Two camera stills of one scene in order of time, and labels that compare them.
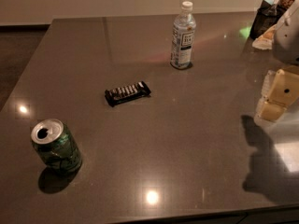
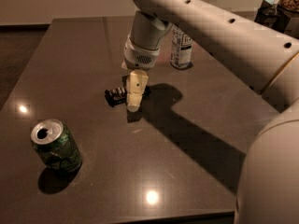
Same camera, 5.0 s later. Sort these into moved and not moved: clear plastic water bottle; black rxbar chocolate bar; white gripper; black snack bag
Moved: white gripper
Not moved: black snack bag; clear plastic water bottle; black rxbar chocolate bar
